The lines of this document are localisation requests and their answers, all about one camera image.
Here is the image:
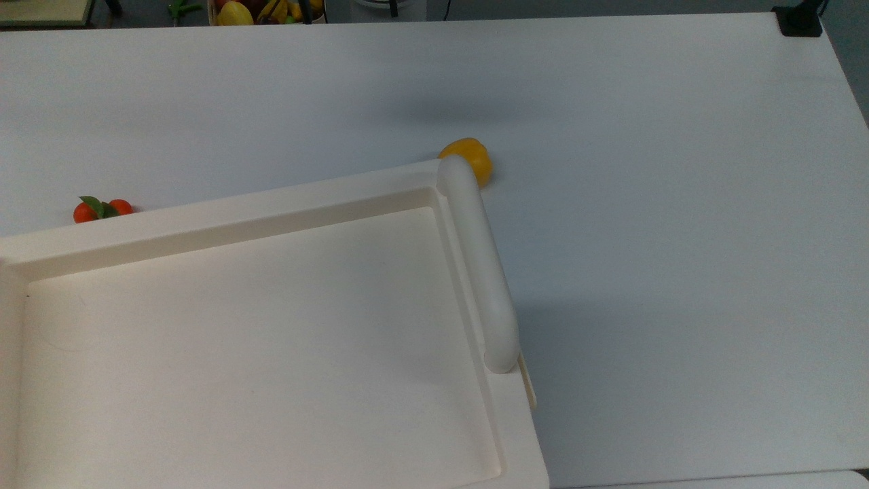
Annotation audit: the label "cream plastic cabinet body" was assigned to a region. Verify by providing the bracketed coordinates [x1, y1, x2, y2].
[0, 155, 551, 489]

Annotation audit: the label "yellow bell pepper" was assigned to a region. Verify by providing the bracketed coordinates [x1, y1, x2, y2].
[438, 137, 494, 189]

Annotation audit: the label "yellow banana bunch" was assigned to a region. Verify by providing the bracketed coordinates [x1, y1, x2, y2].
[257, 0, 304, 24]

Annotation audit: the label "yellow round fruit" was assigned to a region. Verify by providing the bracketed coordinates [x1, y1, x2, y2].
[216, 0, 255, 26]

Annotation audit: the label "white fruit basket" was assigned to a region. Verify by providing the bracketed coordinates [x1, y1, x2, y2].
[207, 0, 327, 26]

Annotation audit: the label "green toy object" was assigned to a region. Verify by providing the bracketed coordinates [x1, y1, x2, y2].
[168, 0, 204, 26]

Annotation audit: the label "orange tomatoes with leaves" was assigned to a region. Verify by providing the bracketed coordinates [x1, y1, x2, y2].
[73, 196, 134, 224]

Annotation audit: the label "black table clamp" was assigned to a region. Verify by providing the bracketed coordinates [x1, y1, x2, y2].
[773, 5, 824, 37]

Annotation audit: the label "flat beige box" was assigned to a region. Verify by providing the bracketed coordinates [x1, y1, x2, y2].
[0, 0, 94, 28]

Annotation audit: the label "white tubular cabinet handle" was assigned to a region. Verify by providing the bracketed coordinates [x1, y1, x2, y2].
[437, 155, 521, 375]

